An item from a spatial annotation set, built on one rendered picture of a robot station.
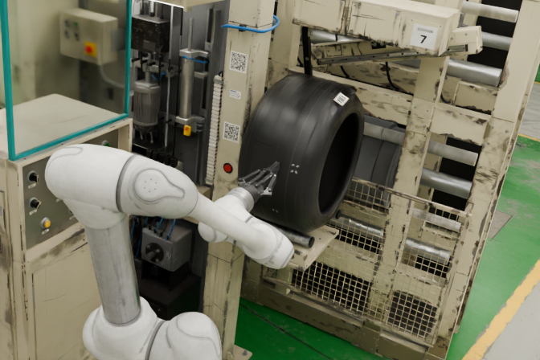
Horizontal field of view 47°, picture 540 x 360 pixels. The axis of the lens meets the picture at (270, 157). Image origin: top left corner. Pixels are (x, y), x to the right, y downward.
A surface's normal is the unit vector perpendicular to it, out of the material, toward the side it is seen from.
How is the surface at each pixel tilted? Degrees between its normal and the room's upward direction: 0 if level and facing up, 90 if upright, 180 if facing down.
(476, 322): 0
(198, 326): 7
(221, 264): 90
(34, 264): 90
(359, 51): 90
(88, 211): 112
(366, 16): 90
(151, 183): 57
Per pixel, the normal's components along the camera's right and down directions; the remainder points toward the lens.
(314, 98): -0.09, -0.69
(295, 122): -0.26, -0.39
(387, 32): -0.47, 0.31
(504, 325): 0.11, -0.91
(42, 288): 0.88, 0.28
